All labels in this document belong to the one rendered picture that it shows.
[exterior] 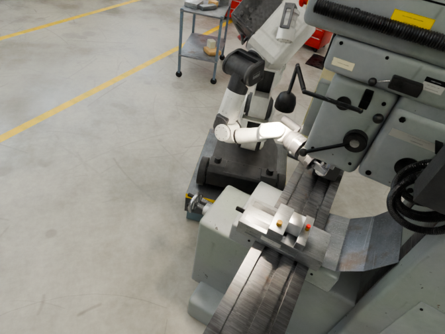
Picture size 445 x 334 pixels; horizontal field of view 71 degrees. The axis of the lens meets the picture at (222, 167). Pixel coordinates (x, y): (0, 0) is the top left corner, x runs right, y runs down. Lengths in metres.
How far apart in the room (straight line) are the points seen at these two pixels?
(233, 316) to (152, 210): 1.54
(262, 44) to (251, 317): 1.03
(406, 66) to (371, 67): 0.08
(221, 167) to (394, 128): 1.27
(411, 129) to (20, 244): 2.35
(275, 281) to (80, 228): 1.65
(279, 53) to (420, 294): 1.01
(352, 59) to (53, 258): 2.11
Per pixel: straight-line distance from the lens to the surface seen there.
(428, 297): 1.30
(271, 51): 1.37
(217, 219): 1.59
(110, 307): 2.19
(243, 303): 1.17
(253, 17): 1.39
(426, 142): 1.03
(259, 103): 1.85
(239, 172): 2.06
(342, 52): 0.95
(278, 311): 1.20
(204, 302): 1.96
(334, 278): 1.44
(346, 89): 1.00
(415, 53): 0.93
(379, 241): 1.44
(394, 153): 1.05
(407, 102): 0.99
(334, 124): 1.05
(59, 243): 2.48
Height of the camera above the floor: 1.99
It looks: 43 degrees down
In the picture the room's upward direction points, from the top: 11 degrees clockwise
